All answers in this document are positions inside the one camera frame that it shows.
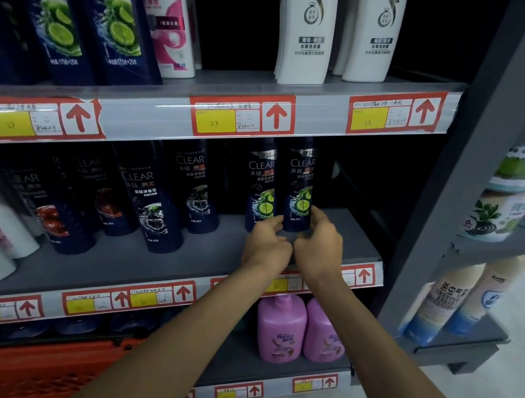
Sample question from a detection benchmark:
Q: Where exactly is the person's right hand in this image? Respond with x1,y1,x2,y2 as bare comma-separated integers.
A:
288,204,350,289

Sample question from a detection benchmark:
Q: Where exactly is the person's left hand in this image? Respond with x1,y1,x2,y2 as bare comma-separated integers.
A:
238,211,298,282

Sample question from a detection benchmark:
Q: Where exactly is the grey store shelf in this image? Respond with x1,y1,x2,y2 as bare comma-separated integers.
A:
0,0,525,398

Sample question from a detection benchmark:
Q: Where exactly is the navy green Clear bottle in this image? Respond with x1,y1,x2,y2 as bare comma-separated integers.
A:
239,140,283,236
280,136,323,235

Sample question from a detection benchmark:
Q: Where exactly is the navy black Clear bottle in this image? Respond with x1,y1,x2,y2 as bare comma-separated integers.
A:
163,137,230,237

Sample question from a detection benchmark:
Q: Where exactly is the orange shopping basket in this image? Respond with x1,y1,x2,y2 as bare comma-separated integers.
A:
0,322,146,398

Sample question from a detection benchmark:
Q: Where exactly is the person's left forearm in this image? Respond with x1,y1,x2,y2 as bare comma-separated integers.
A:
66,241,283,398

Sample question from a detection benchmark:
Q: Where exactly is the person's right forearm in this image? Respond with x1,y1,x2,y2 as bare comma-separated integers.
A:
295,274,525,398

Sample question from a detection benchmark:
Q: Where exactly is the white blue tube bottle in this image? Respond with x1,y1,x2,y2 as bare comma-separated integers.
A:
401,255,487,353
442,246,525,345

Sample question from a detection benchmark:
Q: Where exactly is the navy round bottle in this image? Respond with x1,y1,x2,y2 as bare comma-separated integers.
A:
107,306,159,339
53,312,101,339

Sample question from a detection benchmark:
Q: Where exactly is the grey end rack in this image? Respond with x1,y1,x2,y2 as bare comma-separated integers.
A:
371,0,525,385

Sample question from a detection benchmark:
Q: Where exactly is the white curvy bottle gold cap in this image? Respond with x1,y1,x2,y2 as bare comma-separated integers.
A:
330,0,359,78
341,0,410,88
266,0,339,90

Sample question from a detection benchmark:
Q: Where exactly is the white bottle red label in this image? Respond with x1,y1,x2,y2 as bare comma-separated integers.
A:
120,0,207,82

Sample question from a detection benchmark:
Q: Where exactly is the row of large navy bottles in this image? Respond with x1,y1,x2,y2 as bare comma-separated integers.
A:
0,0,173,106

